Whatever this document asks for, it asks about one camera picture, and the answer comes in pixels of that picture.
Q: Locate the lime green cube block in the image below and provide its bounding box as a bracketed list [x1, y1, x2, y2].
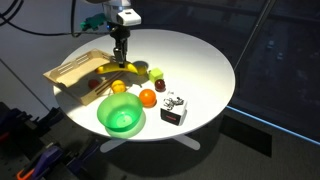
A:
[148, 67, 165, 84]

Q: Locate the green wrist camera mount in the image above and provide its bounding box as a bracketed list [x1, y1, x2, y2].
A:
[79, 13, 108, 32]

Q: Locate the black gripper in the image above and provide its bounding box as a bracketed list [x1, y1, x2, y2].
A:
[109, 24, 131, 68]

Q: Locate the dark red toy plum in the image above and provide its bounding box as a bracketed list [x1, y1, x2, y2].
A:
[154, 78, 167, 93]

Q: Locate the white table pedestal base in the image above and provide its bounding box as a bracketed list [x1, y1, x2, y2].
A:
[99, 134, 201, 154]

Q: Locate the wooden slatted crate tray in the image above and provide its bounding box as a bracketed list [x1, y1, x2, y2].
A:
[43, 48, 118, 107]

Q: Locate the orange toy fruit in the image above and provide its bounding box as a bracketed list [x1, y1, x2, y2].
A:
[138, 88, 158, 108]

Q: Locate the black perforated breadboard plate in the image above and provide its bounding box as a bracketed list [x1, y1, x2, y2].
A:
[0, 133, 33, 180]

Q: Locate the black white patterned cube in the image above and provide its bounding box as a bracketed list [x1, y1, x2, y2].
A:
[160, 91, 188, 127]

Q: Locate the yellow orange toy peach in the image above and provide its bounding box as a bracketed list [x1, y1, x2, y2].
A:
[111, 79, 127, 95]

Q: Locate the red toy strawberry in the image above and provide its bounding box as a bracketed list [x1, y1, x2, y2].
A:
[87, 78, 100, 90]

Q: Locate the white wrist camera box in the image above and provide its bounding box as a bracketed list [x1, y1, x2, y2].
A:
[116, 9, 142, 27]

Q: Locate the blue lit window base rail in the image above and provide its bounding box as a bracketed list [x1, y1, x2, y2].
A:
[226, 105, 320, 147]

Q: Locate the dark window mullion bar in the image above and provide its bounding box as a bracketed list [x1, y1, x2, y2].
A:
[233, 0, 278, 72]

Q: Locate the yellow toy banana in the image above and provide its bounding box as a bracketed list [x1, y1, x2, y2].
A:
[94, 61, 139, 76]

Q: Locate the green translucent plastic bowl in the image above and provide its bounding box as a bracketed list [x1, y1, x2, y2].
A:
[96, 92, 144, 131]

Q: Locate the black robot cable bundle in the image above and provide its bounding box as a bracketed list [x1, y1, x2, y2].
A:
[0, 0, 113, 38]

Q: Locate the dark floor grille panel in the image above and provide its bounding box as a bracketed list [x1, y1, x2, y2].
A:
[221, 114, 273, 158]

